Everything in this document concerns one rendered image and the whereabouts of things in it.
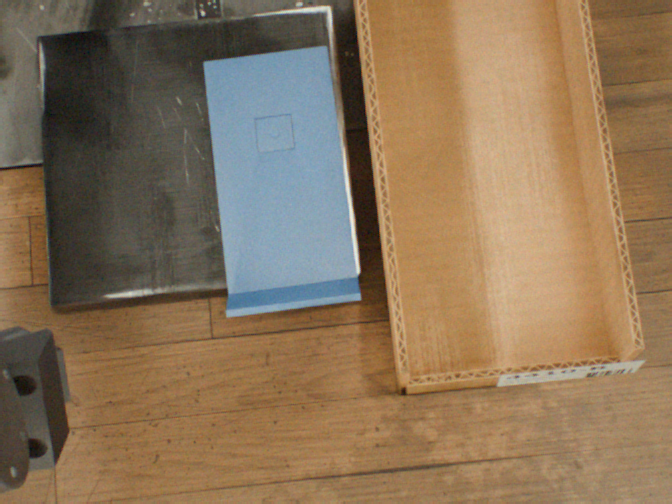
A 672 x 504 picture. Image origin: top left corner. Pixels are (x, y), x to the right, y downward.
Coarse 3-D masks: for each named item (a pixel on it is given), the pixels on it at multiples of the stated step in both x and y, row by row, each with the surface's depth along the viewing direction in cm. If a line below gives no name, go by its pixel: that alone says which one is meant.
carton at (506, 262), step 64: (384, 0) 77; (448, 0) 77; (512, 0) 77; (576, 0) 70; (384, 64) 76; (448, 64) 76; (512, 64) 76; (576, 64) 72; (384, 128) 75; (448, 128) 75; (512, 128) 75; (576, 128) 74; (384, 192) 67; (448, 192) 74; (512, 192) 74; (576, 192) 74; (384, 256) 70; (448, 256) 73; (512, 256) 73; (576, 256) 73; (448, 320) 72; (512, 320) 72; (576, 320) 72; (448, 384) 69; (512, 384) 71
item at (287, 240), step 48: (240, 96) 74; (288, 96) 74; (240, 144) 73; (336, 144) 73; (240, 192) 72; (288, 192) 72; (336, 192) 72; (240, 240) 72; (288, 240) 72; (336, 240) 72; (240, 288) 71; (288, 288) 70; (336, 288) 69
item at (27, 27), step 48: (0, 0) 79; (48, 0) 78; (96, 0) 78; (144, 0) 78; (192, 0) 78; (240, 0) 78; (288, 0) 78; (336, 0) 78; (0, 48) 78; (0, 96) 77; (0, 144) 76
